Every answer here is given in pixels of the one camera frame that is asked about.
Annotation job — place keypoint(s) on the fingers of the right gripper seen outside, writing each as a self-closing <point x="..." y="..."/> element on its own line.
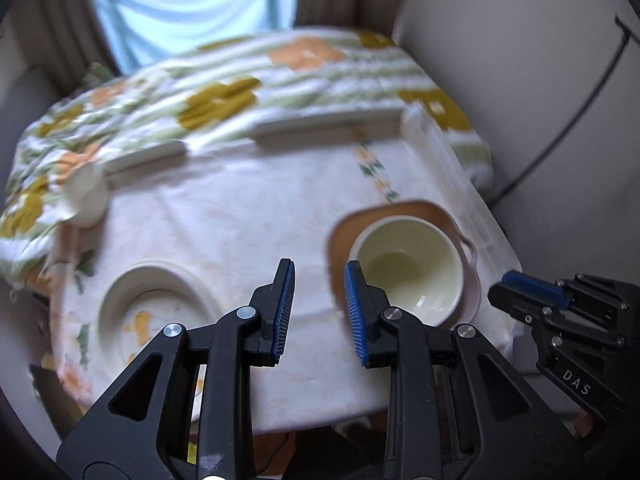
<point x="533" y="302"/>

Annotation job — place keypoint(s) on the light blue curtain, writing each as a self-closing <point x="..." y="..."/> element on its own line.
<point x="142" y="32"/>

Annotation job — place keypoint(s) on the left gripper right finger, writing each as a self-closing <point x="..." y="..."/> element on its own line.
<point x="365" y="305"/>

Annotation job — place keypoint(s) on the cream round bowl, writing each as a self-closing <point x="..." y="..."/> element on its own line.
<point x="416" y="264"/>

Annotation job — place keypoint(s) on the white ribbed cup bowl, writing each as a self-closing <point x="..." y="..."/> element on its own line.
<point x="85" y="196"/>

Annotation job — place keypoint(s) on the pink square bowl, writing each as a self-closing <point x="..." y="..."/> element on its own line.
<point x="346" y="231"/>

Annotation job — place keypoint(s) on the floral striped blanket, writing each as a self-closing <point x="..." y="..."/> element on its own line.
<point x="212" y="94"/>

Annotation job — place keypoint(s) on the duck cartoon plate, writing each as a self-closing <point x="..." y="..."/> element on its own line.
<point x="141" y="301"/>

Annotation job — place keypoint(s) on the person's right hand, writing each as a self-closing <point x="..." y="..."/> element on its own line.
<point x="583" y="424"/>

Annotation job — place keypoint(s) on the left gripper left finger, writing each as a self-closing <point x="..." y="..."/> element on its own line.
<point x="273" y="302"/>

